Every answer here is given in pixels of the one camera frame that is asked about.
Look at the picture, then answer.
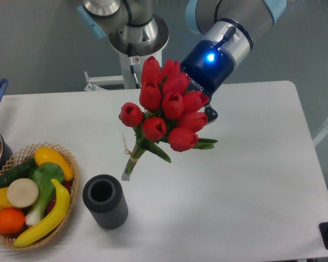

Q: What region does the woven wicker basket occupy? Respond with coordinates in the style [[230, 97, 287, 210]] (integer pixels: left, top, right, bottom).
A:
[[0, 142, 79, 251]]

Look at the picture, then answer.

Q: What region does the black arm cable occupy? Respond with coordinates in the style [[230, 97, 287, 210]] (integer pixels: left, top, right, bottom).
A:
[[122, 0, 140, 88]]

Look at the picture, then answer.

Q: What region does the green cucumber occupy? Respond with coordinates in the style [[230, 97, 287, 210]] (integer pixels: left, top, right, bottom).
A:
[[0, 158, 37, 188]]

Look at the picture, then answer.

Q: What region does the beige round slice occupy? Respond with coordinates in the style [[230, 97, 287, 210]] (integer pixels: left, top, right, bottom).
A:
[[7, 178, 39, 208]]

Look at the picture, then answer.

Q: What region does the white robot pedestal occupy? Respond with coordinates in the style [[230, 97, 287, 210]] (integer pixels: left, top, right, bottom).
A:
[[84, 50, 162, 91]]

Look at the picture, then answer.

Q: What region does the red tulip bouquet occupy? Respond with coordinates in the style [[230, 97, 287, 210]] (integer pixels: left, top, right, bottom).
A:
[[119, 56, 217, 181]]

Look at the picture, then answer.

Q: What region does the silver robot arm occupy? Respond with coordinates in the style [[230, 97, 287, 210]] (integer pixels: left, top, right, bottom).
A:
[[77, 1, 286, 97]]

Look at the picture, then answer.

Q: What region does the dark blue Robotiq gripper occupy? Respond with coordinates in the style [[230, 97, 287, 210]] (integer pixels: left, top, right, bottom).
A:
[[180, 40, 234, 123]]

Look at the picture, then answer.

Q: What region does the orange fruit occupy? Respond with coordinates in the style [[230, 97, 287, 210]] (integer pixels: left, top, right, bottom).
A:
[[0, 208, 26, 235]]

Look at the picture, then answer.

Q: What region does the yellow banana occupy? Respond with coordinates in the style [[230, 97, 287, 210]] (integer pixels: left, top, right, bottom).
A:
[[14, 178, 71, 247]]

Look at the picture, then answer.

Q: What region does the yellow squash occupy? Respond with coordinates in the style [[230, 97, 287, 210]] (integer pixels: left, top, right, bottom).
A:
[[34, 147, 74, 182]]

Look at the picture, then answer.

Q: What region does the dark grey ribbed vase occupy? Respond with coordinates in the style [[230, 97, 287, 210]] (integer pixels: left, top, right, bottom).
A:
[[83, 174, 128, 230]]

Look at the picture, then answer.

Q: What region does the green bok choy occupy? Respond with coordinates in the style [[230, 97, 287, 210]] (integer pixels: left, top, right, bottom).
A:
[[26, 162, 65, 227]]

